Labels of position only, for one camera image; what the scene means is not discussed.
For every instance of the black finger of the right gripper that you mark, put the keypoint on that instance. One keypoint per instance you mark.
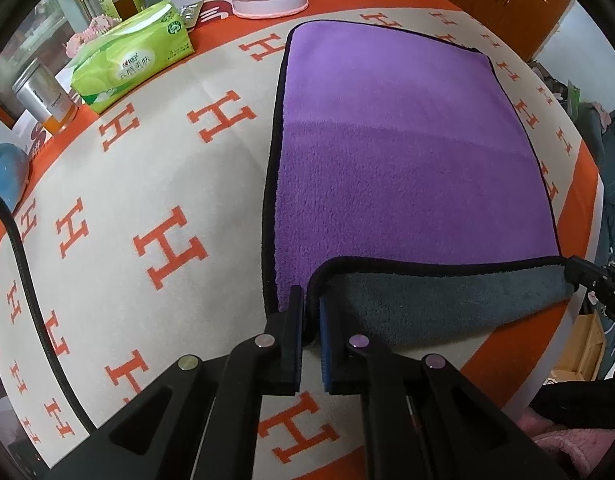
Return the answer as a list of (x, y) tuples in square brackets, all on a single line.
[(597, 279)]

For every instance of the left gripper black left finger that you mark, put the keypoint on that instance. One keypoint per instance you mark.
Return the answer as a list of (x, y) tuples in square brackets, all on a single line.
[(198, 419)]

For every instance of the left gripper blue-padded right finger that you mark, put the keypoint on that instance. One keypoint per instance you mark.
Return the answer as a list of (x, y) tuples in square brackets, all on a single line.
[(422, 419)]

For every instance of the purple and grey towel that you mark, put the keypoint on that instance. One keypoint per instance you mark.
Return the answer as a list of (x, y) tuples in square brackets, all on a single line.
[(402, 189)]

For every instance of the orange H-pattern tablecloth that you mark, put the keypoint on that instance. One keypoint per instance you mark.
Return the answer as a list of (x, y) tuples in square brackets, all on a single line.
[(143, 224)]

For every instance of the blue ceramic pot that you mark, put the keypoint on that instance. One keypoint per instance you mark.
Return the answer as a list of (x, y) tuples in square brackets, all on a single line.
[(14, 170)]

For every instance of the silver metal tin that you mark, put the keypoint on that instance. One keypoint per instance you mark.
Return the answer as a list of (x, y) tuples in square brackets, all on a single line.
[(41, 94)]

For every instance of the green tissue pack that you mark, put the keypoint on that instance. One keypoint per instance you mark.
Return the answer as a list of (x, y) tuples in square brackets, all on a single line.
[(132, 52)]

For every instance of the blister pill pack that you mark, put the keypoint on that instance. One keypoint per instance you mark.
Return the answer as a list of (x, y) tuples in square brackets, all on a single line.
[(190, 13)]

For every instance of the pink flower ornament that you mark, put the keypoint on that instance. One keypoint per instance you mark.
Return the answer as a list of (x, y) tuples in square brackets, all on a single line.
[(98, 26)]

